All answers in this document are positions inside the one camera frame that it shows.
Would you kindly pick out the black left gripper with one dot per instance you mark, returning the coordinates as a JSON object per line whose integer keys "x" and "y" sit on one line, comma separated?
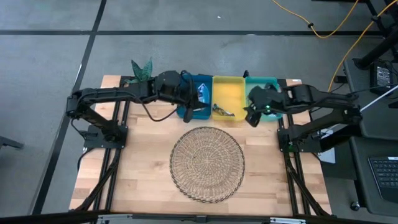
{"x": 188, "y": 93}

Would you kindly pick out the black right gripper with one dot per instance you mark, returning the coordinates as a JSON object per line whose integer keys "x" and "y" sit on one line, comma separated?
{"x": 265, "y": 101}

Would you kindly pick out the blue granola bar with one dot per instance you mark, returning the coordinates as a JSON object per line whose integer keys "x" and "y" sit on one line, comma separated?
{"x": 203, "y": 93}

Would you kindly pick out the multicolour granola bar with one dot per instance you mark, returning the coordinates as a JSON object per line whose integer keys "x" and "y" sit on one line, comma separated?
{"x": 222, "y": 110}

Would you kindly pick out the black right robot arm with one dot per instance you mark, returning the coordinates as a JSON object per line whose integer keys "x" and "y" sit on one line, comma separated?
{"x": 326, "y": 101}

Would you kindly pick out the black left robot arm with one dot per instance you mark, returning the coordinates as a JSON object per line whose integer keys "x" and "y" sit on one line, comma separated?
{"x": 105, "y": 93}

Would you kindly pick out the blue plastic bin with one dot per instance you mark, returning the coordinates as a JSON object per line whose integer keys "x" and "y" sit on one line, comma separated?
{"x": 202, "y": 115}

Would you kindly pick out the green plastic bin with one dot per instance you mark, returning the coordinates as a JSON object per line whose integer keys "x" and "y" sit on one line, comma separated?
{"x": 258, "y": 81}

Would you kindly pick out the small black knob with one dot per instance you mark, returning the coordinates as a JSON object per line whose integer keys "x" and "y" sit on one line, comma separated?
{"x": 246, "y": 74}

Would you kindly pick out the yellow plastic bin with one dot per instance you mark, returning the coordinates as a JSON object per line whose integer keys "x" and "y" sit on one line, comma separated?
{"x": 230, "y": 93}

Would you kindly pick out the round woven wicker basket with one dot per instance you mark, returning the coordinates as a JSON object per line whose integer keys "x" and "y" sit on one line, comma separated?
{"x": 206, "y": 165}

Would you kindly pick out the green artificial plant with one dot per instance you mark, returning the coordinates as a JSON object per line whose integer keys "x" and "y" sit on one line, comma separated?
{"x": 143, "y": 71}

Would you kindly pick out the white paper sheet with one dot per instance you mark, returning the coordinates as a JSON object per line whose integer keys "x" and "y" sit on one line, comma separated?
{"x": 329, "y": 157}

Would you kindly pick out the black side desk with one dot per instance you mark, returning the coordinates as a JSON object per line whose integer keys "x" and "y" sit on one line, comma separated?
{"x": 379, "y": 130}

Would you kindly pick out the black power adapter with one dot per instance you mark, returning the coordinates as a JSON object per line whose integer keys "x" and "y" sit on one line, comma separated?
{"x": 382, "y": 76}

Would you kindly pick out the black stand legs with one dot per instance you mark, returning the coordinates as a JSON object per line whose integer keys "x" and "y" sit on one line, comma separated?
{"x": 376, "y": 49}

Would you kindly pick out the black caster wheel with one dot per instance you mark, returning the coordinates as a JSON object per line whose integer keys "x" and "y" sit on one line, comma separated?
{"x": 355, "y": 206}

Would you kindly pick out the black laptop keyboard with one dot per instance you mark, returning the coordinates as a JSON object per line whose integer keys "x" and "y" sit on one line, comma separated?
{"x": 385, "y": 177}

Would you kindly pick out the black crossbar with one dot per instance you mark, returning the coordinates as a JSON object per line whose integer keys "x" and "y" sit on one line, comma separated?
{"x": 46, "y": 219}

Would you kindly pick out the black chair base leg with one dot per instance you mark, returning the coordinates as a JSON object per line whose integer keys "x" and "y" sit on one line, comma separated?
{"x": 9, "y": 143}

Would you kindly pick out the black aluminium table frame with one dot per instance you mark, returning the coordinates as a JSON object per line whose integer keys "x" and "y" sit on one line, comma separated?
{"x": 124, "y": 78}

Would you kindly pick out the silver metal bracket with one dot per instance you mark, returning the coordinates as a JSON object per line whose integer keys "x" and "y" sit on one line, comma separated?
{"x": 115, "y": 217}
{"x": 287, "y": 221}

